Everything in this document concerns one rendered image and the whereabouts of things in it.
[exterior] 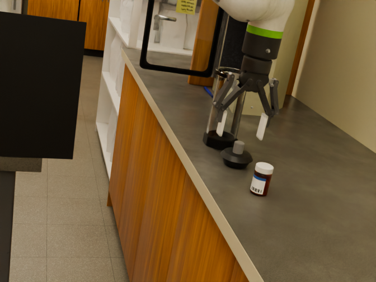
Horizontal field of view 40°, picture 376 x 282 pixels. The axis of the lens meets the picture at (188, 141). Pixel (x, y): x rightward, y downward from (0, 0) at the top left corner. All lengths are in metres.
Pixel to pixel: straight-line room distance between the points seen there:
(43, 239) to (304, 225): 1.78
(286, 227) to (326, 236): 0.09
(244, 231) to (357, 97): 1.04
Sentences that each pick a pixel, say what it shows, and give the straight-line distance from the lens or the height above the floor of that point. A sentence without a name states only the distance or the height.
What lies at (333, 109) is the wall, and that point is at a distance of 2.15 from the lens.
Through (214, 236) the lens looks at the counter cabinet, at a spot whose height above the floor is 0.83.
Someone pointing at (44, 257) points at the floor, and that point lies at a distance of 2.61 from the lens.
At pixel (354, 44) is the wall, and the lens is 2.09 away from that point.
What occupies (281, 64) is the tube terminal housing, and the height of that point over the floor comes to 1.13.
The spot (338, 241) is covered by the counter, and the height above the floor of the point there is 0.94.
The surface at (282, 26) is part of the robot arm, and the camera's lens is 1.31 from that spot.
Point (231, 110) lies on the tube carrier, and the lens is 1.48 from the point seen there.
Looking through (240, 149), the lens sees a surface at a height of 0.99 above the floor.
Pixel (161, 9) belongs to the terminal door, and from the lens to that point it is 2.10.
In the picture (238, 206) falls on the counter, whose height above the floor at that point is 0.94.
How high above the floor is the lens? 1.46
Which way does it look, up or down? 20 degrees down
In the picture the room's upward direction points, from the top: 10 degrees clockwise
